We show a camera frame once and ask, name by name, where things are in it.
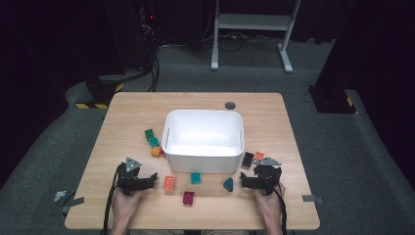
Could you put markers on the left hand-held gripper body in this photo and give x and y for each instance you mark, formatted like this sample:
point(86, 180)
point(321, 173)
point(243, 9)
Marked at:
point(129, 181)

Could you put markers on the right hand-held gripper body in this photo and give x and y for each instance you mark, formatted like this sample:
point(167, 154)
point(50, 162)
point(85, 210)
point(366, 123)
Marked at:
point(268, 178)

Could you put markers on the light orange toy brick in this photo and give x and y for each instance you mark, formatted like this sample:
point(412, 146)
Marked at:
point(169, 183)

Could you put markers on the dark blue sloped toy brick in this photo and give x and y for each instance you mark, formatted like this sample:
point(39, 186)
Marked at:
point(229, 184)

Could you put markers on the small orange-red toy brick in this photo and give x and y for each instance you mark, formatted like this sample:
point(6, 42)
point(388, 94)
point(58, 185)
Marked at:
point(259, 156)

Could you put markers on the magenta toy brick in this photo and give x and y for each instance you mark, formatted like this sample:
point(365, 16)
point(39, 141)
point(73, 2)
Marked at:
point(188, 198)

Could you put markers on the green toy brick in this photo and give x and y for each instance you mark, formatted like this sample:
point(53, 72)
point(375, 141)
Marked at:
point(149, 134)

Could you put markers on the white plastic bin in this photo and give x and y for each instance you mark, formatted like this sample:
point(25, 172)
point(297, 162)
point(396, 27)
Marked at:
point(204, 137)

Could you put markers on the person's left hand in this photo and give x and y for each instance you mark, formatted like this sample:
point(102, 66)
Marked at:
point(125, 205)

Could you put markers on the person's right hand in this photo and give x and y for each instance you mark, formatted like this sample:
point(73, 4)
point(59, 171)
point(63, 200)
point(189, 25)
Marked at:
point(269, 207)

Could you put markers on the grey tape strip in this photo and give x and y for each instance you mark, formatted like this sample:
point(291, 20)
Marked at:
point(72, 204)
point(312, 198)

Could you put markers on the crumpled grey tape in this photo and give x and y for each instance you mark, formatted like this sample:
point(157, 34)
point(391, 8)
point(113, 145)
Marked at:
point(60, 196)

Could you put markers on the grey table grommet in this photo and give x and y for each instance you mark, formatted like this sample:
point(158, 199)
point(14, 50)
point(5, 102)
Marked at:
point(230, 105)

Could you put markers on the black stand base striped edge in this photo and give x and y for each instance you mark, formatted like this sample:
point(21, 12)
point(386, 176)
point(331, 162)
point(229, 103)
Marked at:
point(102, 91)

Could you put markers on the white metal table frame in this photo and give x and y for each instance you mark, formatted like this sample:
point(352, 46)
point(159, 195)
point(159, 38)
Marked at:
point(251, 22)

